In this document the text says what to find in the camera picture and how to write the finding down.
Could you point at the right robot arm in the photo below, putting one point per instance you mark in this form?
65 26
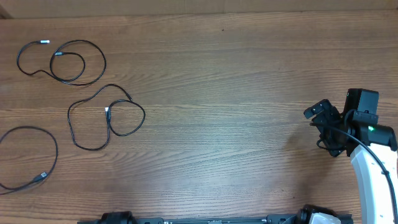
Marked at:
371 147

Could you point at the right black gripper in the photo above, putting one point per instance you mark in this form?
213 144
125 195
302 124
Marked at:
329 112

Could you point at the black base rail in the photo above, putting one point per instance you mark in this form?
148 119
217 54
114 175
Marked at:
270 219

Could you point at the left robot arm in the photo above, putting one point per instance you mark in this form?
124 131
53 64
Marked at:
117 218

